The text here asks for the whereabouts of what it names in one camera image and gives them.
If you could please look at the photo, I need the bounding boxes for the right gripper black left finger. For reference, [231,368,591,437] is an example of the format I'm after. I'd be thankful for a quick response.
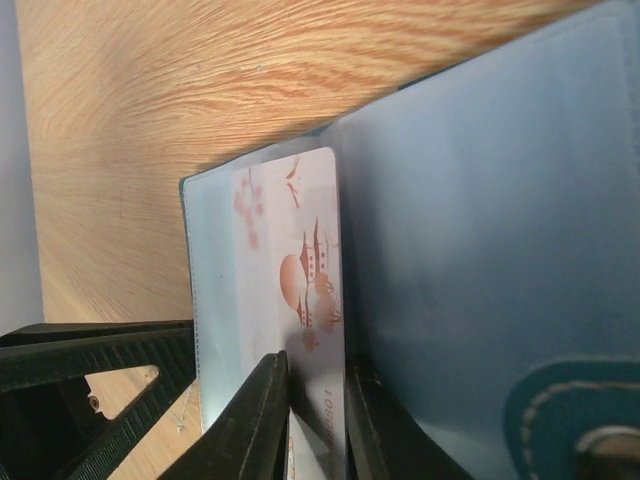
[160,351,289,480]

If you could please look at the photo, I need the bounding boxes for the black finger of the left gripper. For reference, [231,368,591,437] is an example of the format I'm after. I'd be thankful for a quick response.
[1,320,196,479]

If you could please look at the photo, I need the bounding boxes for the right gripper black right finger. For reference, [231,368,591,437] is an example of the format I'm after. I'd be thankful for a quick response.
[346,357,471,479]

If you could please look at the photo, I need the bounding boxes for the white pink blossom card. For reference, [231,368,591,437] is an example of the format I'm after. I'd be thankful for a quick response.
[231,147,347,479]

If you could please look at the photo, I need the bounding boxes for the teal card holder wallet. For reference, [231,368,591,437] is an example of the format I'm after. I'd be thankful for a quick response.
[179,1,639,479]

